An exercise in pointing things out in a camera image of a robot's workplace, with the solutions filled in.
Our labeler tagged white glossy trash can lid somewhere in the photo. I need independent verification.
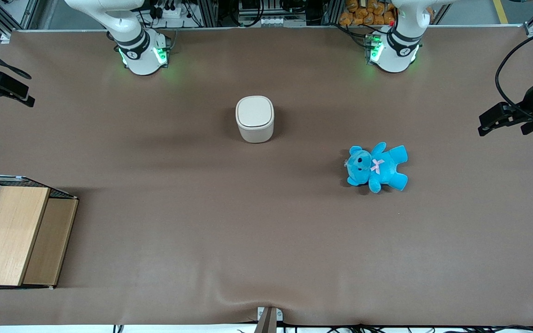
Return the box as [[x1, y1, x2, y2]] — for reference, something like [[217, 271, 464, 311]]
[[236, 96, 274, 128]]

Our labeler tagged white plastic trash can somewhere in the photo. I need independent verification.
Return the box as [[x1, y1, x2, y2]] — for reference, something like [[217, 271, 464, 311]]
[[235, 96, 275, 144]]

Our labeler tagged light wooden box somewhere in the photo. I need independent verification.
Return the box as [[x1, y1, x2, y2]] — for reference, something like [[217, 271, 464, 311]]
[[0, 186, 79, 287]]

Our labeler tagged blue teddy bear plush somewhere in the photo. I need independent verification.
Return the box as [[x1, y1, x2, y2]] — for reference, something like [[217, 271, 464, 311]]
[[344, 142, 409, 194]]

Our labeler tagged orange plush toy pile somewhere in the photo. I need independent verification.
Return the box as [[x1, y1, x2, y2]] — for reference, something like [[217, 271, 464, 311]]
[[339, 0, 397, 27]]

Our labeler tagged white power strip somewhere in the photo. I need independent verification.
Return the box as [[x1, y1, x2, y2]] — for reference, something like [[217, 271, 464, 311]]
[[153, 4, 189, 20]]

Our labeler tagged brown table cover mat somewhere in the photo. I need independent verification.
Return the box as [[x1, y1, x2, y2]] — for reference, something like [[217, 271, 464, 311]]
[[0, 25, 533, 327]]

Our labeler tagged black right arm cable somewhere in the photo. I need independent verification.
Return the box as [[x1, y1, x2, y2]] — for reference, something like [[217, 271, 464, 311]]
[[0, 31, 32, 80]]

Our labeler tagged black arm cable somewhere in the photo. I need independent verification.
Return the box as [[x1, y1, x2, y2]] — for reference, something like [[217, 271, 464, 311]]
[[495, 23, 533, 117], [0, 31, 32, 80]]

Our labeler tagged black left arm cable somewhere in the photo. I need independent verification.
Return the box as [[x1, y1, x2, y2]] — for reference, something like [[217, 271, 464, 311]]
[[495, 23, 533, 117]]

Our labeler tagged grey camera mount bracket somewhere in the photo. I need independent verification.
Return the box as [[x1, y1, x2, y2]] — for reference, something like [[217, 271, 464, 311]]
[[256, 306, 285, 333]]

